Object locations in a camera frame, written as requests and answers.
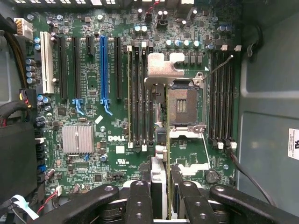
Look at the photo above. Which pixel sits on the black shroud box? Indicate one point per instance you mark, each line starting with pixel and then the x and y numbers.
pixel 16 158

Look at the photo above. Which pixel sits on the round coin cell battery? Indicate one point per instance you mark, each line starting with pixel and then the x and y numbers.
pixel 213 176

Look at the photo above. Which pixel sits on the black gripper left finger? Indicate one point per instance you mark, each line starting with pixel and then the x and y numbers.
pixel 137 203

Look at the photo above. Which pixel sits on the green motherboard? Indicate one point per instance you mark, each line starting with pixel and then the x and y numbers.
pixel 112 70

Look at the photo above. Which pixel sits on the open PC case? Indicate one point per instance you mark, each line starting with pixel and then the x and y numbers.
pixel 268 81

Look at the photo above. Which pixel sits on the black expansion slot blue latch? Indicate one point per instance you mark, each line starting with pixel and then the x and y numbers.
pixel 76 70

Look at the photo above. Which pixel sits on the RAM slot with white clips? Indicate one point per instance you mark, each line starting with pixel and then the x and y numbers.
pixel 130 145
pixel 144 105
pixel 232 98
pixel 220 98

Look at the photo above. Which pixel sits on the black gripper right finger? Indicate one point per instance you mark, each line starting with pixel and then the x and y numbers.
pixel 194 205

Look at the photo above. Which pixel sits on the silver chipset heat sink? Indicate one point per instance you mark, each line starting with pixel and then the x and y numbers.
pixel 78 140

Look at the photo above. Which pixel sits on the CPU socket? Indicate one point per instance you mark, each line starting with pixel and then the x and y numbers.
pixel 184 105

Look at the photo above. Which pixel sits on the thin locking lever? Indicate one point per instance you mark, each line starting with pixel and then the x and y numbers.
pixel 231 56
pixel 205 149

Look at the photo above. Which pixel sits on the short black expansion slot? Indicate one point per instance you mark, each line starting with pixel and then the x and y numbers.
pixel 89 45

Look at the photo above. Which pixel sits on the metal socket cover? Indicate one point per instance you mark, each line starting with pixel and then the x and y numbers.
pixel 196 169

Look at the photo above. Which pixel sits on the white expansion slot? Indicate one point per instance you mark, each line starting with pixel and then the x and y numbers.
pixel 46 63

